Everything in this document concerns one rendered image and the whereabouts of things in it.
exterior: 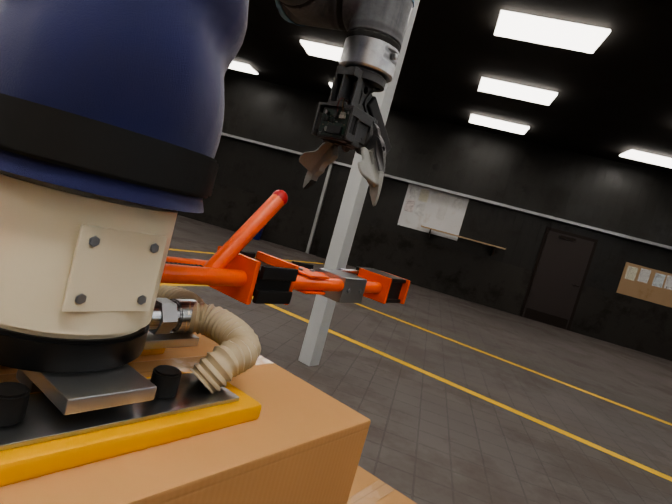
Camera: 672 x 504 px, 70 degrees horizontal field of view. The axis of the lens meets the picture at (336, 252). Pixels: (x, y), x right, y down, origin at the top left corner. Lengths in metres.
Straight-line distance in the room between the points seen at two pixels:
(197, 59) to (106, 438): 0.32
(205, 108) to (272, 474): 0.36
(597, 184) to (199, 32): 12.13
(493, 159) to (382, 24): 11.31
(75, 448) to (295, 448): 0.21
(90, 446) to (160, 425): 0.06
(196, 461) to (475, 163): 11.69
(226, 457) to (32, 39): 0.38
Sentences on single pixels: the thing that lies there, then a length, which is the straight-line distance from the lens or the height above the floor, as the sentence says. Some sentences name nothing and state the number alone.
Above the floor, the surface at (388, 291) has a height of 1.07.
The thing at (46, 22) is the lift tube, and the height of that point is 1.27.
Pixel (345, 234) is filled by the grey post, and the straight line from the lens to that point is 3.58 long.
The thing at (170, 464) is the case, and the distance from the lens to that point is 0.47.
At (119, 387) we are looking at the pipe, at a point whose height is 0.99.
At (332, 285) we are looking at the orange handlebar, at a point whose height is 1.07.
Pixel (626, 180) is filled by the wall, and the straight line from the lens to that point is 12.63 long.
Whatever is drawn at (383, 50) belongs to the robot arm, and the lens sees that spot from 0.79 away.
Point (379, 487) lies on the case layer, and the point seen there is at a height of 0.54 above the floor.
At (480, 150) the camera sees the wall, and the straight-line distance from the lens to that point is 12.08.
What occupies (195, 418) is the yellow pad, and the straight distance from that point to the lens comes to 0.51.
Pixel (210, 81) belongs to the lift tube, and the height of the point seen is 1.27.
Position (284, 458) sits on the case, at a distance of 0.53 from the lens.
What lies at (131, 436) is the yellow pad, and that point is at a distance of 0.47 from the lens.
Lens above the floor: 1.19
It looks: 5 degrees down
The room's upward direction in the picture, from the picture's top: 15 degrees clockwise
